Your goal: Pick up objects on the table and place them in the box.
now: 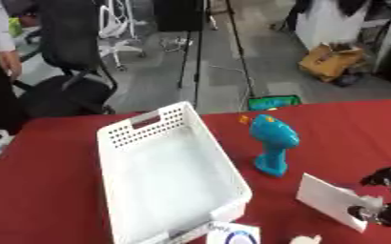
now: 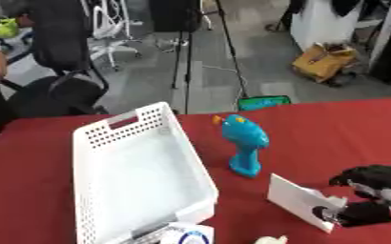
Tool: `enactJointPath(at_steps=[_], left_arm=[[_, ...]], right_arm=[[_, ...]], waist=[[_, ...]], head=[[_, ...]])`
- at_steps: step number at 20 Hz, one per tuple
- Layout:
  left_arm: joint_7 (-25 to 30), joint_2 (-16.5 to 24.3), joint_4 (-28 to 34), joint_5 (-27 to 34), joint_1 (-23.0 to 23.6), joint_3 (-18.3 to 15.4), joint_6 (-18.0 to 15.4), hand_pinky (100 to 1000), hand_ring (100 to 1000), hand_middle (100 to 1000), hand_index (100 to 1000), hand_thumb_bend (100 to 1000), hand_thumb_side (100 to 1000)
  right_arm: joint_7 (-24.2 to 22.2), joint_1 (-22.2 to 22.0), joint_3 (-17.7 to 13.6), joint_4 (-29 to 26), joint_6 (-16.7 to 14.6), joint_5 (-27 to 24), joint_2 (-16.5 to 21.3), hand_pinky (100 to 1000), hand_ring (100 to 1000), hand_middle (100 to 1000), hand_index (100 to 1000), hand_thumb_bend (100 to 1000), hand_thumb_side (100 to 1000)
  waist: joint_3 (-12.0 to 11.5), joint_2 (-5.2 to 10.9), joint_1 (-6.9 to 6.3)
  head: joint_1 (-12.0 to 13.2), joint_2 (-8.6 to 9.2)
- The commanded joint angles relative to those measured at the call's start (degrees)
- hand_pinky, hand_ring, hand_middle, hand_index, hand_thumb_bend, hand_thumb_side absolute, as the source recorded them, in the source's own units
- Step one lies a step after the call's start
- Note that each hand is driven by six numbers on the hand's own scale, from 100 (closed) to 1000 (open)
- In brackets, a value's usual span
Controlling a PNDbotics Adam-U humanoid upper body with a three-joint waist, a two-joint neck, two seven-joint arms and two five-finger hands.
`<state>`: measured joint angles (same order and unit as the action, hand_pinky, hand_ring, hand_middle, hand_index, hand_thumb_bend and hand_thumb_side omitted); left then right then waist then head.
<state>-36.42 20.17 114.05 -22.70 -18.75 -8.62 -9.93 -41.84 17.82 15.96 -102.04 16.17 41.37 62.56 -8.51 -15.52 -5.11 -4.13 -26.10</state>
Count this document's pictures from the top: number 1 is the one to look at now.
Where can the person's hand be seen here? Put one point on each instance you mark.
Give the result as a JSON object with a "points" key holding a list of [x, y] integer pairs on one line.
{"points": [[9, 63]]}

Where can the green and blue box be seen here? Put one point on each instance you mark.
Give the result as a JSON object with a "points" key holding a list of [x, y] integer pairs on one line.
{"points": [[273, 102]]}

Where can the black tripod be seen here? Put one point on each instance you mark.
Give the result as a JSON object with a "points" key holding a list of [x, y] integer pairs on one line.
{"points": [[215, 44]]}

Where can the brown cardboard box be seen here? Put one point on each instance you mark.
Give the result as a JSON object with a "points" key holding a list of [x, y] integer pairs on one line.
{"points": [[332, 61]]}

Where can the white office chair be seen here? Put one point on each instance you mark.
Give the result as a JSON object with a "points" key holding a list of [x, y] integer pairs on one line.
{"points": [[115, 30]]}

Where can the white card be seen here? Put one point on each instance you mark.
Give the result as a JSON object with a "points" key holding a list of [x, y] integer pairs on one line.
{"points": [[329, 198]]}

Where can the small white object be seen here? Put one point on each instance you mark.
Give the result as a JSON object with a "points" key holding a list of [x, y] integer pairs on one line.
{"points": [[305, 239]]}

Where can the white plastic basket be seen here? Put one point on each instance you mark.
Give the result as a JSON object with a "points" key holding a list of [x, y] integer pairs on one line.
{"points": [[168, 173]]}

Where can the black office chair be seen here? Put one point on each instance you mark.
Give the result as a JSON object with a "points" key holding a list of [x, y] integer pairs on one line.
{"points": [[71, 63]]}

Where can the blue toy drill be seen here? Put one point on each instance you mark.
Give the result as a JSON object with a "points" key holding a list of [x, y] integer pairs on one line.
{"points": [[274, 141]]}

